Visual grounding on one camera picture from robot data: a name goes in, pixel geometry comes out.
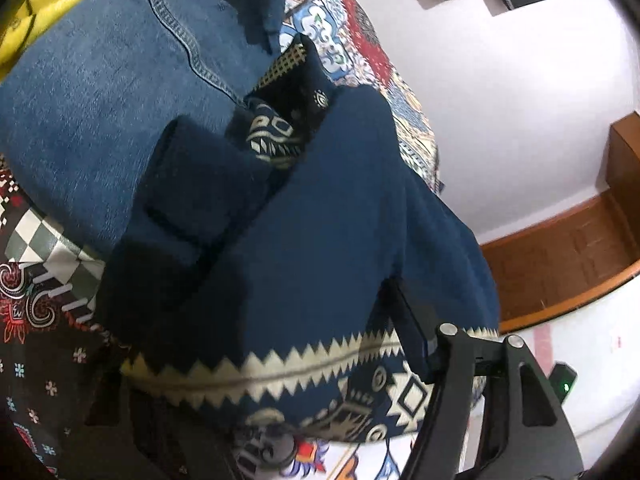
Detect brown wooden door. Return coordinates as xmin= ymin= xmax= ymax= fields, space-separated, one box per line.
xmin=482 ymin=112 xmax=639 ymax=333

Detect navy patterned hooded jacket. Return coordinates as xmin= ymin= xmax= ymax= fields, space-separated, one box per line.
xmin=96 ymin=35 xmax=499 ymax=442

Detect colourful patchwork bedspread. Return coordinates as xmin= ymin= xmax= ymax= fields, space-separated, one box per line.
xmin=1 ymin=0 xmax=440 ymax=479

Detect blue denim jeans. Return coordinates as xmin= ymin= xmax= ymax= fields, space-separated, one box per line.
xmin=1 ymin=0 xmax=285 ymax=255

